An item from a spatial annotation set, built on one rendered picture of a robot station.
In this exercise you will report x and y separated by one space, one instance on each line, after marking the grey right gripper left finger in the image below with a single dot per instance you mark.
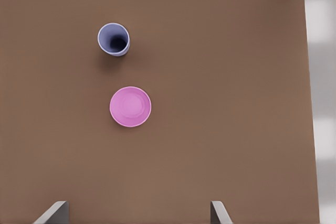
55 213

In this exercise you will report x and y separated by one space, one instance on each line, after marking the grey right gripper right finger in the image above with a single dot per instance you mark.
220 213

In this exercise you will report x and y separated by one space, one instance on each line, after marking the pink bowl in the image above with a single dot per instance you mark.
130 106

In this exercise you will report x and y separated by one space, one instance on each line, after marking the blue cup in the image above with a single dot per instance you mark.
113 39

